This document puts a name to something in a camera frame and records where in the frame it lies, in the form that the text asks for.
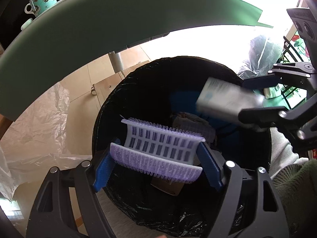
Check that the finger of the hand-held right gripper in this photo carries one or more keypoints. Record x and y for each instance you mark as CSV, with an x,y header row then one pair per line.
x,y
257,116
257,82

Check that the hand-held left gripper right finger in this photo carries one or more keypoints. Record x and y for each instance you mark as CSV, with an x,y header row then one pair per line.
x,y
210,166

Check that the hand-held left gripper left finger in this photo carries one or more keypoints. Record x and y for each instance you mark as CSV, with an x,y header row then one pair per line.
x,y
102,166

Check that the white and blue medicine box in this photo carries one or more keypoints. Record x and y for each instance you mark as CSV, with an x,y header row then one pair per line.
x,y
206,133

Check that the small white carton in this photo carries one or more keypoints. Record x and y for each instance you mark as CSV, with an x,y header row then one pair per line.
x,y
223,101

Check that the purple and white hair roller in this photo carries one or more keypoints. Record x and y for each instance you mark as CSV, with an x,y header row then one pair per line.
x,y
158,151

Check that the trash bin with black bag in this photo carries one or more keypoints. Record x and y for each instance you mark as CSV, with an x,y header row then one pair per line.
x,y
148,84

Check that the black metal rack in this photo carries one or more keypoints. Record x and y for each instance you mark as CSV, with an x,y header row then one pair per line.
x,y
293,54

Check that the crumpled clear plastic cover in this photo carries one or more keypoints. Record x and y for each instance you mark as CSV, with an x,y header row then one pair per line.
x,y
265,52

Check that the grey cloth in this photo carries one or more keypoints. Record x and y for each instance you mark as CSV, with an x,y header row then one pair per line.
x,y
282,151

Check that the brown cardboard box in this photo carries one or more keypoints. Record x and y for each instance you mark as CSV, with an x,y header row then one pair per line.
x,y
167,187

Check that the large clear plastic bag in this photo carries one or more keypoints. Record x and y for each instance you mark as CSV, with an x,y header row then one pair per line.
x,y
37,133

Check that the green knit sweater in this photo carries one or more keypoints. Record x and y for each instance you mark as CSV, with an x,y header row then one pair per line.
x,y
299,195

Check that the green table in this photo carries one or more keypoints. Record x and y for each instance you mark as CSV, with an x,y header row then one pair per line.
x,y
99,27

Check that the teal saucer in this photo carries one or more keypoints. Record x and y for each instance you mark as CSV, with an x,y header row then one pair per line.
x,y
26,24

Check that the teal patterned cup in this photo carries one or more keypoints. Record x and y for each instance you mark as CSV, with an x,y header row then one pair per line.
x,y
43,1

